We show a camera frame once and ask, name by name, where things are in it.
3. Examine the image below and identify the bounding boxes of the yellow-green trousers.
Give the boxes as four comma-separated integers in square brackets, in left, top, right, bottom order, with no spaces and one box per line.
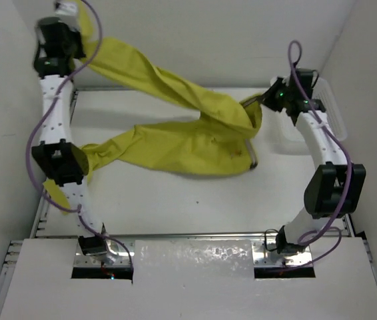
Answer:
[41,0,264,217]

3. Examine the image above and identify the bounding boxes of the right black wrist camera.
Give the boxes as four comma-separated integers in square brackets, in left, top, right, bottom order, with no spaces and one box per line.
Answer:
[296,68,319,91]

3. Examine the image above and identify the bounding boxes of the aluminium table frame rail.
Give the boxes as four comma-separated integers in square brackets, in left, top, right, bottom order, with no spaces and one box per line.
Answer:
[0,88,79,320]

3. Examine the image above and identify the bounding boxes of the white perforated plastic basket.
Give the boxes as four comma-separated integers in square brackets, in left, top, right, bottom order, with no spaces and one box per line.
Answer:
[274,77,348,155]

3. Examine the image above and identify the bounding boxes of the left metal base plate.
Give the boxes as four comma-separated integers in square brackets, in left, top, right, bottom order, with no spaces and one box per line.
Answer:
[73,243,131,269]

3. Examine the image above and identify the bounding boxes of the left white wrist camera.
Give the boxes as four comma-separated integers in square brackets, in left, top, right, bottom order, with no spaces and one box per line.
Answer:
[54,1,79,17]

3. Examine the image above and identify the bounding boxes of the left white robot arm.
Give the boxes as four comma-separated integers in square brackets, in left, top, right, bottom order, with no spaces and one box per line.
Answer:
[29,13,109,258]

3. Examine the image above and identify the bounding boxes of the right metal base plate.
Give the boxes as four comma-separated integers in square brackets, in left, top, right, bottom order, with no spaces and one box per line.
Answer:
[252,240,312,268]

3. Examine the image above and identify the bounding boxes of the white front cover board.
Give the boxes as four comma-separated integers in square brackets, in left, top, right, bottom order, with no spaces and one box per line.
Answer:
[1,238,377,319]

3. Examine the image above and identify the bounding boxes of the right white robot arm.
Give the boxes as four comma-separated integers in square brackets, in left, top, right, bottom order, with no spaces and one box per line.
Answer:
[260,75,366,254]

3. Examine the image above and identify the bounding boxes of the metal base plate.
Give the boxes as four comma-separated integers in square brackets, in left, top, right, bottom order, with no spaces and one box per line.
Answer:
[73,243,131,269]
[252,240,312,268]

